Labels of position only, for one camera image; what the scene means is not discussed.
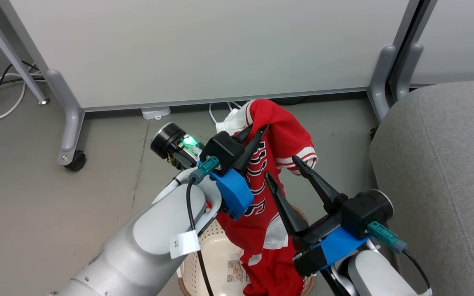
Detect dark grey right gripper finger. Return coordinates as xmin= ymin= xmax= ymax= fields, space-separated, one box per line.
xmin=292 ymin=155 xmax=348 ymax=213
xmin=264 ymin=172 xmax=309 ymax=238

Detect large white partition panel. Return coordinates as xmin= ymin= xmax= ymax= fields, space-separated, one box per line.
xmin=0 ymin=0 xmax=422 ymax=113

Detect cream perforated laundry basket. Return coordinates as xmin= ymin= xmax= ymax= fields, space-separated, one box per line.
xmin=177 ymin=205 xmax=317 ymax=296

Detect grey partition foot with caster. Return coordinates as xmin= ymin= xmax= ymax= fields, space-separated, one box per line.
xmin=45 ymin=69 xmax=86 ymax=167

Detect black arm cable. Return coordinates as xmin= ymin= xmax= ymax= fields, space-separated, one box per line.
xmin=185 ymin=177 xmax=215 ymax=296
xmin=402 ymin=248 xmax=433 ymax=296

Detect white cable label tag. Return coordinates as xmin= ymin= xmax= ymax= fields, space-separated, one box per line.
xmin=169 ymin=230 xmax=202 ymax=259

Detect narrow white partition panel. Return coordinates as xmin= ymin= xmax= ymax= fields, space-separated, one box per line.
xmin=409 ymin=0 xmax=474 ymax=88

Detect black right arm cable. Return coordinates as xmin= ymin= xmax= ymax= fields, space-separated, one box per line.
xmin=402 ymin=248 xmax=433 ymax=296

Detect grey metal table leg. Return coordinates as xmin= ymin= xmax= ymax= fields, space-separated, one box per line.
xmin=0 ymin=0 xmax=51 ymax=106

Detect grey fabric sofa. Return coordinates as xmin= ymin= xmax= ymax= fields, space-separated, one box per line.
xmin=369 ymin=80 xmax=474 ymax=296

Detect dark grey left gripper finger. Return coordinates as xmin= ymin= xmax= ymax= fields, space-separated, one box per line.
xmin=233 ymin=125 xmax=270 ymax=172
xmin=235 ymin=125 xmax=259 ymax=143

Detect red basketball jersey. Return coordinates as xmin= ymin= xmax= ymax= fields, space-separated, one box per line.
xmin=206 ymin=98 xmax=319 ymax=296

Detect white floor cable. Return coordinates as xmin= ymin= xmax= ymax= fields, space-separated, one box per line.
xmin=0 ymin=72 xmax=42 ymax=123

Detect printed basket label sticker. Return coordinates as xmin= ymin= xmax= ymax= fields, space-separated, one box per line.
xmin=226 ymin=259 xmax=251 ymax=284

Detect white power adapter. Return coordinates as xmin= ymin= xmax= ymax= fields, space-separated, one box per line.
xmin=141 ymin=106 xmax=171 ymax=121

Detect black cable under panel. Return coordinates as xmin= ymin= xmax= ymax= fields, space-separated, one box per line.
xmin=269 ymin=96 xmax=309 ymax=106

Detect teal right cable connector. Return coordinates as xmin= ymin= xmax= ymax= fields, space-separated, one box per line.
xmin=367 ymin=221 xmax=409 ymax=254

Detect teal left cable connector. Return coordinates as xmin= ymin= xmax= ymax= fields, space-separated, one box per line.
xmin=188 ymin=156 xmax=221 ymax=185

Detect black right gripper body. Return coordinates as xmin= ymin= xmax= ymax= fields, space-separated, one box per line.
xmin=292 ymin=188 xmax=394 ymax=278

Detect teal cable connector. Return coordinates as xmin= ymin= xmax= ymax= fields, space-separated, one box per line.
xmin=188 ymin=156 xmax=221 ymax=185
xmin=367 ymin=221 xmax=409 ymax=254

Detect looped white cable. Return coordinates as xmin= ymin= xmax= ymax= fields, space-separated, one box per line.
xmin=208 ymin=101 xmax=244 ymax=125

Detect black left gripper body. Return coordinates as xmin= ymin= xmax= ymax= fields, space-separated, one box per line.
xmin=150 ymin=122 xmax=246 ymax=175

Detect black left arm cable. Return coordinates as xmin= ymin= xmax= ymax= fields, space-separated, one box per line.
xmin=185 ymin=177 xmax=215 ymax=296

